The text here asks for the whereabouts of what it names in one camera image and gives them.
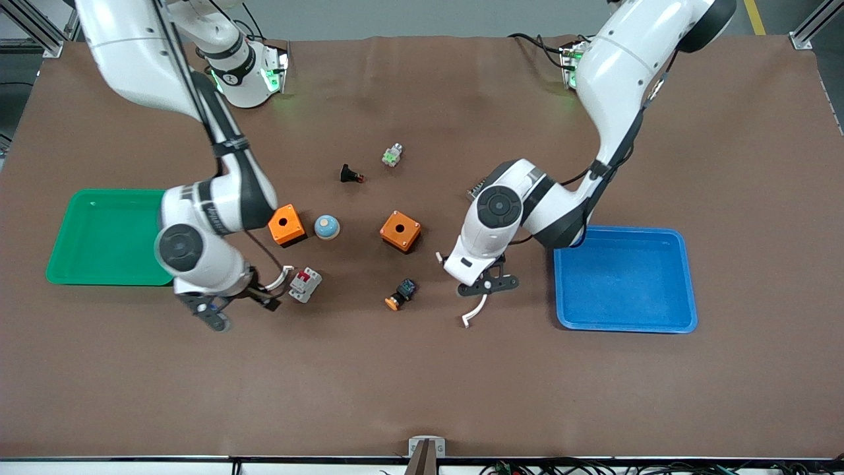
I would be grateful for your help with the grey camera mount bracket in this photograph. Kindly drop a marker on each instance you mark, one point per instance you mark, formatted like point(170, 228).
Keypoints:
point(426, 450)

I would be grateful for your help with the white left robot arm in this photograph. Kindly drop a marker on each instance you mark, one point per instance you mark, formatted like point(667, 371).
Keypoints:
point(620, 72)

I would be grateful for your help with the small white curved bracket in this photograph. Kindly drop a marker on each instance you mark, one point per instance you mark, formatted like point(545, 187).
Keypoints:
point(282, 277)

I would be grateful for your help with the blue plastic tray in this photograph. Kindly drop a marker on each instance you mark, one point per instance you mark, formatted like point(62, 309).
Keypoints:
point(626, 284)

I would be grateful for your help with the metal mesh power supply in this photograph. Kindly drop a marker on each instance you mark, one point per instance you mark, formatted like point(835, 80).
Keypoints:
point(476, 191)

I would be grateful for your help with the black red push button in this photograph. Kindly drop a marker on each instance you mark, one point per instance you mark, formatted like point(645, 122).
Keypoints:
point(350, 174)

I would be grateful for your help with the grey red circuit breaker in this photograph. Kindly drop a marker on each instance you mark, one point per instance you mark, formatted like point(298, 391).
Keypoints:
point(305, 284)

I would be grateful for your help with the aluminium frame profile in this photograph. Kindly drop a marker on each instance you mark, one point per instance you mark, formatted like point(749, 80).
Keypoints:
point(814, 30)
point(39, 30)

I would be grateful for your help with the orange black push button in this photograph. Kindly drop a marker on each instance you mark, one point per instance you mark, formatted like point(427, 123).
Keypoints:
point(401, 294)

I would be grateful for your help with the large white curved bracket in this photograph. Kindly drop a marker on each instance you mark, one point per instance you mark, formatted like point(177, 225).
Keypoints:
point(476, 310)

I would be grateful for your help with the orange box with hole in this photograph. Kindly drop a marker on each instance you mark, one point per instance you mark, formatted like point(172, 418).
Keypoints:
point(400, 230)
point(286, 224)

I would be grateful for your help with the green white switch module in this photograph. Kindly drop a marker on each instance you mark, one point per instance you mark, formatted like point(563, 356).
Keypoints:
point(392, 155)

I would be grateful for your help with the green plastic tray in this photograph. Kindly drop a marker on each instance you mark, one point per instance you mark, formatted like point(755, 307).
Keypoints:
point(99, 251)

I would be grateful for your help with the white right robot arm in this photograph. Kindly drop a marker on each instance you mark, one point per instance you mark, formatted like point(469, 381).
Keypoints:
point(132, 59)

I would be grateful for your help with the blue white dome button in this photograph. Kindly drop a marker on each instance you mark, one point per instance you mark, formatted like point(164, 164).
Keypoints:
point(326, 227)

